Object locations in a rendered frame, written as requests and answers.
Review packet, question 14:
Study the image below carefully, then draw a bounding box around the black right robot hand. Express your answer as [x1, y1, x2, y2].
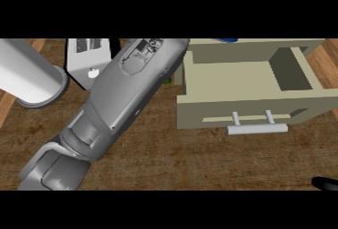
[310, 175, 338, 191]

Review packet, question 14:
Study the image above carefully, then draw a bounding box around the beige open wooden drawer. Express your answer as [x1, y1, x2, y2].
[176, 46, 338, 130]

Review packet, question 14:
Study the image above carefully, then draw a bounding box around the beige wooden cabinet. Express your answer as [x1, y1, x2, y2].
[188, 38, 338, 90]

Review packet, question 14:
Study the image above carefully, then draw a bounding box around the white toaster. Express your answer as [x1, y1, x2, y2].
[65, 38, 114, 91]

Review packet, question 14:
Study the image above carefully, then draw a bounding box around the white paper towel roll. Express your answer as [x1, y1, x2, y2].
[0, 38, 69, 109]

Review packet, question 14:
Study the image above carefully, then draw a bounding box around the grey drawer handle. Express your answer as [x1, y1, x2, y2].
[226, 109, 289, 136]

